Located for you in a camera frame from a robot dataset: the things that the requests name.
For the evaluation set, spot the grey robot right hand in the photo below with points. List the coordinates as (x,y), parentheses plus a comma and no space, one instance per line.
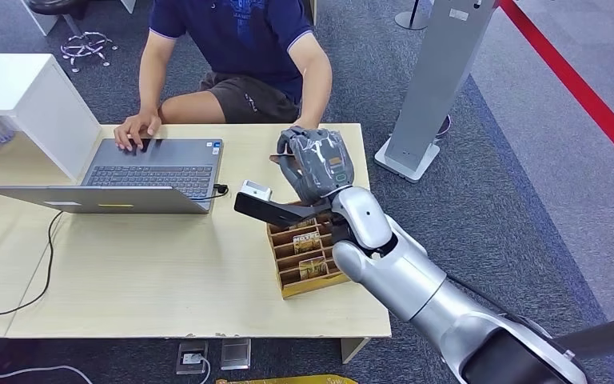
(320,161)

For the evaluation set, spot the person's left forearm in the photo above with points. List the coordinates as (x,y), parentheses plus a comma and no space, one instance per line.
(315,90)

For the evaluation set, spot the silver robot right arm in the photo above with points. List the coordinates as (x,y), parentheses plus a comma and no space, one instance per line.
(418,281)

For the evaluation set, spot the person's right forearm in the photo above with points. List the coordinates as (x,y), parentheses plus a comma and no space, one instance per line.
(153,79)

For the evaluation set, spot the wooden card holder rack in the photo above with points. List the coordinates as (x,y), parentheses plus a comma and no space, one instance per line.
(307,289)

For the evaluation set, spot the person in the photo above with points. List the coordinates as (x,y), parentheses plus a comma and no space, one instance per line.
(243,42)

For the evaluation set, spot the person's right hand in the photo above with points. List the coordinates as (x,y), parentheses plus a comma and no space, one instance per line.
(132,127)

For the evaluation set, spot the dark round base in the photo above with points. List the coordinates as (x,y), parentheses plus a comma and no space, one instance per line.
(443,127)

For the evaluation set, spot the grey kiosk stand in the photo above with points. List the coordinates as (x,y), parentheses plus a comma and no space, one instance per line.
(434,79)

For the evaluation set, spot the grey stanchion base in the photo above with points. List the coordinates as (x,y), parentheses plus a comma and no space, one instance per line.
(410,21)

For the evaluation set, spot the grey open laptop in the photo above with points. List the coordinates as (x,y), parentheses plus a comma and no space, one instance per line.
(148,159)

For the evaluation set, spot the wooden table leg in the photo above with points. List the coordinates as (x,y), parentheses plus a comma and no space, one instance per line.
(353,349)

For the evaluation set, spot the grey floor socket cover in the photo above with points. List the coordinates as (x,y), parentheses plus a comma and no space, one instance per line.
(235,354)

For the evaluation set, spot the yellow object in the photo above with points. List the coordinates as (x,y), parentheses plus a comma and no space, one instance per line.
(286,380)

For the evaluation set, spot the floor socket with plug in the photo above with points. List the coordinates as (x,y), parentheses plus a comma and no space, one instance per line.
(190,358)

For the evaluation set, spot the black office chair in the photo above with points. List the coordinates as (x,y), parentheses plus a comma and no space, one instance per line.
(82,45)

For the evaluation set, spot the red barrier belt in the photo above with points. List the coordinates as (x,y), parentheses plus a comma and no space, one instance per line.
(577,87)

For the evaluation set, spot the white furniture leg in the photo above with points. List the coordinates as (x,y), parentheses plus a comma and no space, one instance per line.
(39,18)

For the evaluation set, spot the white desk shelf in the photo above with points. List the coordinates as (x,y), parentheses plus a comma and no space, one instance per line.
(10,85)

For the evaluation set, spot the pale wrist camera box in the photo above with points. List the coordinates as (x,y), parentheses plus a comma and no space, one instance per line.
(256,190)

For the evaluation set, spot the black camera bracket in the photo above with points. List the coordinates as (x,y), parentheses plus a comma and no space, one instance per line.
(270,212)

